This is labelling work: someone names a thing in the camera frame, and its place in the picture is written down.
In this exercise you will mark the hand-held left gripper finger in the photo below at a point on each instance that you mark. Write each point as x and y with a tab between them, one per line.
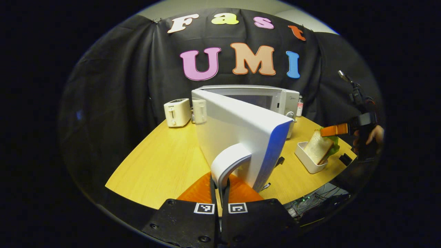
216	210
224	210

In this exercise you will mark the metal mesh utensil holder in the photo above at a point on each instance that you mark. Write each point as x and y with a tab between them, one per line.
193	115

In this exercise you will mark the lettuce sandwich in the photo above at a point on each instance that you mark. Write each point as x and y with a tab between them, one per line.
318	146

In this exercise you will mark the white microwave oven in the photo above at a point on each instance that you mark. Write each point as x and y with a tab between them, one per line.
237	127

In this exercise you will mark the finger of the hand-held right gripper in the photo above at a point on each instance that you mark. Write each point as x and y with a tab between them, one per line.
334	130

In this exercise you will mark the white rectangular food tray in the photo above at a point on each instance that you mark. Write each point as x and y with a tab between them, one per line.
306	160

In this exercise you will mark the black table clamp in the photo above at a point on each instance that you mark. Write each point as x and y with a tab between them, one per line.
345	159

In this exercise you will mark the small clear bottle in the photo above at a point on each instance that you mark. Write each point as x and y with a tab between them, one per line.
300	106

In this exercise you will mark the white toaster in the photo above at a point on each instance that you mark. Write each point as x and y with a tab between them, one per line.
176	113

